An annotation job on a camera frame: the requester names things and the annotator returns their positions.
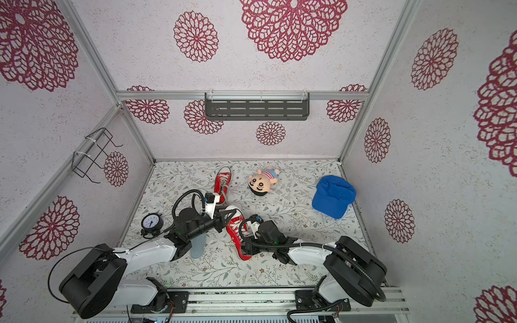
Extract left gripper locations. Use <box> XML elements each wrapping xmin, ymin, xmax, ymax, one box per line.
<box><xmin>188</xmin><ymin>206</ymin><xmax>238</xmax><ymax>242</ymax></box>

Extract red sneaker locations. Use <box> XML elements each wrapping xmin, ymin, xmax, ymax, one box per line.
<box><xmin>226</xmin><ymin>205</ymin><xmax>252</xmax><ymax>261</ymax></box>
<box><xmin>214</xmin><ymin>166</ymin><xmax>232</xmax><ymax>205</ymax></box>

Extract light blue insole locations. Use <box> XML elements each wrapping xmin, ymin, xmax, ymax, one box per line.
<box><xmin>190</xmin><ymin>234</ymin><xmax>207</xmax><ymax>259</ymax></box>

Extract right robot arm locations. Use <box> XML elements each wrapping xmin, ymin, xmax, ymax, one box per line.
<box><xmin>237</xmin><ymin>217</ymin><xmax>387</xmax><ymax>307</ymax></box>

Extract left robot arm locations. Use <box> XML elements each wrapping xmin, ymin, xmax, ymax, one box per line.
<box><xmin>59</xmin><ymin>209</ymin><xmax>238</xmax><ymax>319</ymax></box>

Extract plush doll head toy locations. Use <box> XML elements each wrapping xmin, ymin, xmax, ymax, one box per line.
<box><xmin>248</xmin><ymin>168</ymin><xmax>280</xmax><ymax>196</ymax></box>

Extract black pressure gauge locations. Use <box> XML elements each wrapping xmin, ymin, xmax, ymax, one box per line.
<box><xmin>141</xmin><ymin>213</ymin><xmax>164</xmax><ymax>239</ymax></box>

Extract blue cap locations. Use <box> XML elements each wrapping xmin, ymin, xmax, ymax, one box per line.
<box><xmin>312</xmin><ymin>175</ymin><xmax>357</xmax><ymax>219</ymax></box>

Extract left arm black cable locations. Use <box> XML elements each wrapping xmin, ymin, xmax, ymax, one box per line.
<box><xmin>171</xmin><ymin>188</ymin><xmax>207</xmax><ymax>221</ymax></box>

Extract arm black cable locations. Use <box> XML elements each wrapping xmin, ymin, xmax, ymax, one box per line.
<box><xmin>171</xmin><ymin>188</ymin><xmax>207</xmax><ymax>221</ymax></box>
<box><xmin>237</xmin><ymin>217</ymin><xmax>386</xmax><ymax>303</ymax></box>

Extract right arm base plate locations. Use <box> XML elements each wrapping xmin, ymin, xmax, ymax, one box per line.
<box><xmin>295</xmin><ymin>289</ymin><xmax>351</xmax><ymax>312</ymax></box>

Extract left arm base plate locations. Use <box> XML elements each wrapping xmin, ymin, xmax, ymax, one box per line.
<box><xmin>129</xmin><ymin>291</ymin><xmax>190</xmax><ymax>314</ymax></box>

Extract grey wall shelf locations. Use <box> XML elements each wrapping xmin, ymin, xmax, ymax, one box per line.
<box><xmin>204</xmin><ymin>92</ymin><xmax>310</xmax><ymax>121</ymax></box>

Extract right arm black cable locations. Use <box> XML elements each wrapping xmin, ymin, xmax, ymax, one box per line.
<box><xmin>237</xmin><ymin>217</ymin><xmax>386</xmax><ymax>303</ymax></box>

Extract black wire wall rack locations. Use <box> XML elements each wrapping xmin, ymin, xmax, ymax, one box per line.
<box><xmin>71</xmin><ymin>127</ymin><xmax>123</xmax><ymax>184</ymax></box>

